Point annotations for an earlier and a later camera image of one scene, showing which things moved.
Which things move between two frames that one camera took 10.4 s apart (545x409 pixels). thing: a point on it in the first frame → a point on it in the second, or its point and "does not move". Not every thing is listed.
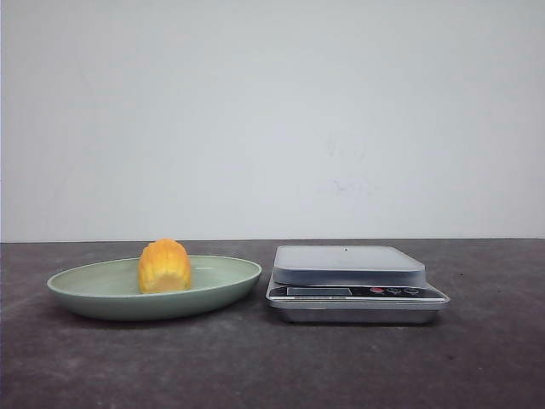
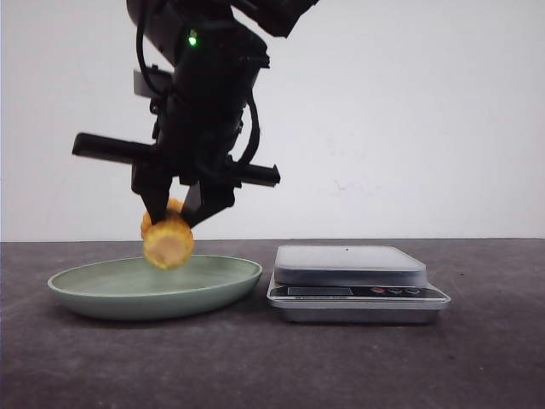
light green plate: [111, 288] does not move
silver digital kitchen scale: [350, 284] does not move
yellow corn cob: [163, 267] → [169, 244]
